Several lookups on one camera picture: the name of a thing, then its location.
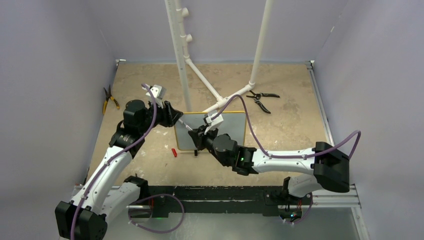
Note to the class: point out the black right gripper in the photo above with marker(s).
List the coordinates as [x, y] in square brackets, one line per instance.
[199, 137]

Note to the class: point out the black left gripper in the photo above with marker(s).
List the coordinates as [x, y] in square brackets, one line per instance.
[169, 115]

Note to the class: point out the white red whiteboard marker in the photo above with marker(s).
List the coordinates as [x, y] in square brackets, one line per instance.
[185, 125]

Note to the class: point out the red marker cap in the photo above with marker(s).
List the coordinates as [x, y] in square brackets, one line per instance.
[174, 152]

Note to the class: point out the yellow framed whiteboard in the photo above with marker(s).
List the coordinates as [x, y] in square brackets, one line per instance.
[234, 124]

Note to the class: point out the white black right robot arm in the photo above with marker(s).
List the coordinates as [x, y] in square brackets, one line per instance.
[320, 167]

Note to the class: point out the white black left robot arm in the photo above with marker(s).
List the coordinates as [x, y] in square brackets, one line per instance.
[88, 214]

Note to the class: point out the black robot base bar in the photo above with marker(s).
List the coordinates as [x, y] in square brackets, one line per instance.
[269, 201]

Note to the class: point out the yellow black needle-nose pliers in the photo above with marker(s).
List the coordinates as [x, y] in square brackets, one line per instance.
[109, 97]

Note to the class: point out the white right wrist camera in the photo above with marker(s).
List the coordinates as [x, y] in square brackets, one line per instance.
[212, 120]

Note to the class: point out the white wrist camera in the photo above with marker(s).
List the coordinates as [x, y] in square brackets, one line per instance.
[158, 94]
[212, 120]

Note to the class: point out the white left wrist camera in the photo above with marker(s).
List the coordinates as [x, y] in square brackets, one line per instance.
[158, 94]

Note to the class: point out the white PVC pipe frame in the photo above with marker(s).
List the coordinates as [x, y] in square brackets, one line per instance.
[217, 31]

